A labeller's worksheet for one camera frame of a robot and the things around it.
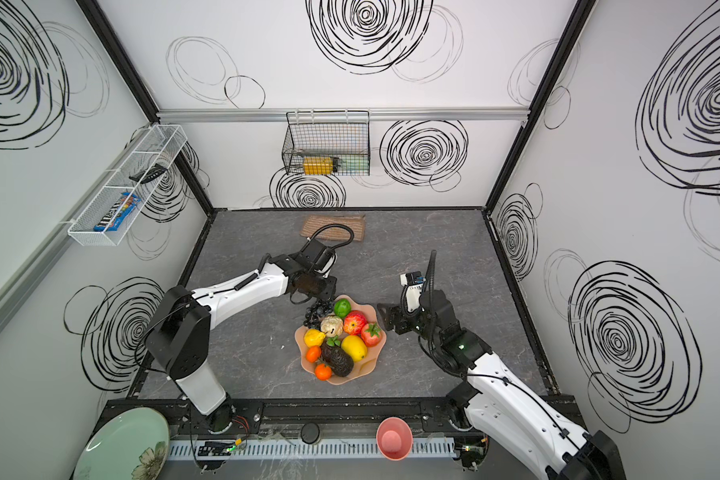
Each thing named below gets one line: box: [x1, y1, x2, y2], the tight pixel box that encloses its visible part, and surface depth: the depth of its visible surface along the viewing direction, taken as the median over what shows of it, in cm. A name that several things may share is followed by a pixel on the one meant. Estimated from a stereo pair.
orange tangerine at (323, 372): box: [315, 363, 333, 381], surface depth 76 cm
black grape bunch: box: [303, 298, 334, 330], surface depth 85 cm
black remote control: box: [129, 163, 168, 184], surface depth 82 cm
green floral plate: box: [72, 407, 170, 480], surface depth 70 cm
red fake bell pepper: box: [343, 310, 367, 336], surface depth 84 cm
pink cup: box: [376, 416, 413, 462], surface depth 71 cm
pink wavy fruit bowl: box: [294, 294, 387, 385], surface depth 81 cm
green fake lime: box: [334, 298, 351, 319], surface depth 86 cm
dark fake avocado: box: [321, 346, 354, 377], surface depth 76 cm
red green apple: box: [361, 322, 382, 347], surface depth 81 cm
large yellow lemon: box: [341, 334, 368, 362], surface depth 82 cm
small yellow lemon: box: [304, 328, 326, 347], surface depth 82 cm
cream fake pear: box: [320, 316, 343, 338], surface depth 84 cm
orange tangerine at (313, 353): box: [305, 345, 321, 363], surface depth 80 cm
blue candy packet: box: [93, 192, 142, 232], surface depth 72 cm
